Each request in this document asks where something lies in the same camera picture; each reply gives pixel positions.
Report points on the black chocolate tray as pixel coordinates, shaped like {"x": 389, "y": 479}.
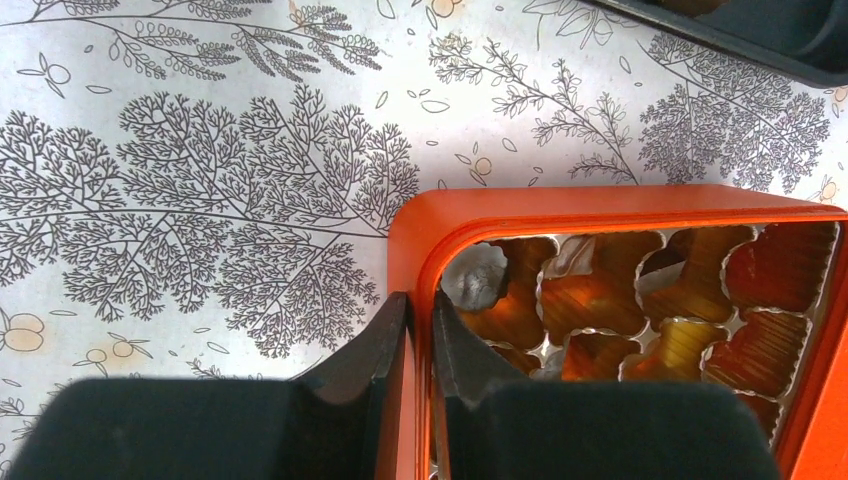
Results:
{"x": 804, "y": 40}

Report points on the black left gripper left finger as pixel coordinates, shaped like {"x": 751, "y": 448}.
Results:
{"x": 347, "y": 409}

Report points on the orange chocolate box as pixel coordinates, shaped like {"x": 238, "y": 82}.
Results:
{"x": 434, "y": 226}

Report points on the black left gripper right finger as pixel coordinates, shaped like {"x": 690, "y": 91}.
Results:
{"x": 469, "y": 435}

